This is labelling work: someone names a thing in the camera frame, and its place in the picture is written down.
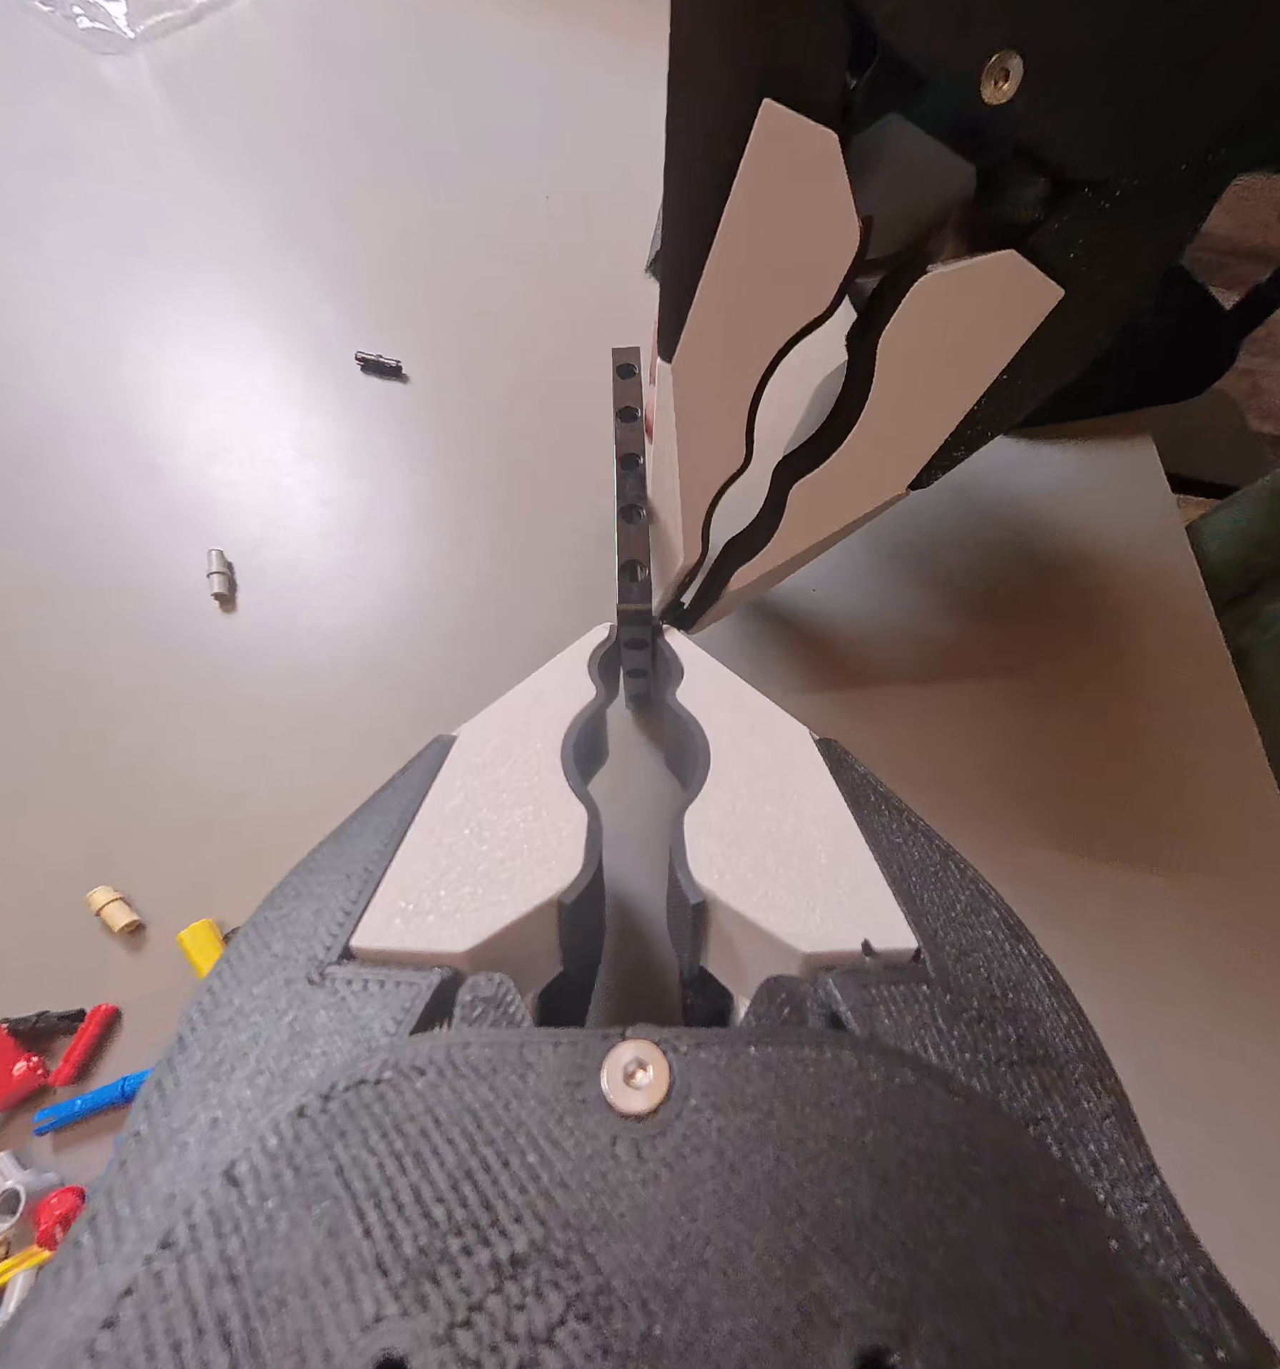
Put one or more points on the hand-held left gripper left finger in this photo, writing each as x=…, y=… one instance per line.
x=469, y=846

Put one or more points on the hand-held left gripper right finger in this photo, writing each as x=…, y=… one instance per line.
x=800, y=857

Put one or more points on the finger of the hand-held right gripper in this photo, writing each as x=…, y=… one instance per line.
x=919, y=396
x=779, y=236

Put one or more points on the black lego pin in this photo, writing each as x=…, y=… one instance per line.
x=381, y=364
x=670, y=617

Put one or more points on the black lego frame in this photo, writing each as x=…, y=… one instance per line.
x=631, y=483

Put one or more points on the yellow lego piece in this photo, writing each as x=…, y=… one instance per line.
x=201, y=948

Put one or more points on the tan lego pin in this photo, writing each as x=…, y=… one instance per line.
x=115, y=909

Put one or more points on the grey lego pin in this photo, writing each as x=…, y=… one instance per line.
x=219, y=575

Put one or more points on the pile of colourful lego pieces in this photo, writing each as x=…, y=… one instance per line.
x=31, y=1123

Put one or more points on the clear plastic bag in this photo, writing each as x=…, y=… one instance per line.
x=127, y=17

